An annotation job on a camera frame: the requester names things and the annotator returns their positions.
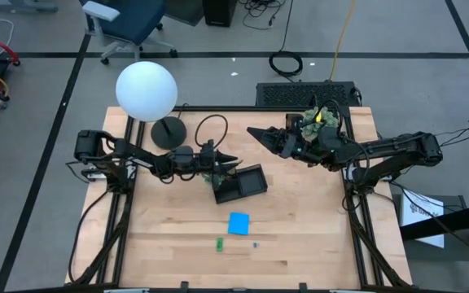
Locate black box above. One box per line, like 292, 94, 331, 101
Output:
201, 0, 239, 28

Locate white paper sheet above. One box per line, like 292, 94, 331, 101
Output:
400, 189, 446, 250

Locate blue office chair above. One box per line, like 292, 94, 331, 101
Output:
81, 0, 179, 66

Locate black mesh desk organizer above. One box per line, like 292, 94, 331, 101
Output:
212, 163, 269, 204

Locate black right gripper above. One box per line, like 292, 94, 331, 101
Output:
246, 113, 331, 164

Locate green potted plant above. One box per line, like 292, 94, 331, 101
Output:
300, 106, 340, 143

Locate green handled scissors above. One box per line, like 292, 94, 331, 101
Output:
200, 173, 224, 189

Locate coiled black floor cable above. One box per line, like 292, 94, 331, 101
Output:
268, 0, 305, 79

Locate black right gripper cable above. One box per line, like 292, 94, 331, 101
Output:
311, 99, 372, 190

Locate thick yellow hanging cable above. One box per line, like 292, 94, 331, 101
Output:
327, 0, 358, 83

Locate blue sticky note pad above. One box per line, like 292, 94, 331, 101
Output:
227, 211, 251, 236

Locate grey side table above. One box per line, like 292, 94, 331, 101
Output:
392, 194, 469, 264

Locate grey metal base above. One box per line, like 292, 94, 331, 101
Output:
0, 0, 59, 13

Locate white globe lamp black base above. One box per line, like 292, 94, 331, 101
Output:
115, 60, 188, 151

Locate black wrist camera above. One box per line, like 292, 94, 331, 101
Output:
285, 113, 305, 133
199, 139, 218, 155

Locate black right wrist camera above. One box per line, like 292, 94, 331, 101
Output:
285, 113, 305, 133

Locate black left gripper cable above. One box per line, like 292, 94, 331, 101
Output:
195, 114, 230, 151

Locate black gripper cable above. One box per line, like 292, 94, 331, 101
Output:
311, 99, 372, 190
195, 114, 230, 151

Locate black computer tower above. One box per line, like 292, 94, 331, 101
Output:
255, 81, 362, 109

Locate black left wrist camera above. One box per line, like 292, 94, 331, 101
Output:
199, 139, 218, 155

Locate black table frame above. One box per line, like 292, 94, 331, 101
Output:
65, 104, 414, 291

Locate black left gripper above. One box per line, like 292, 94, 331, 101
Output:
199, 140, 244, 185

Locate black metal beam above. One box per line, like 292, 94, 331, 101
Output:
399, 199, 469, 247

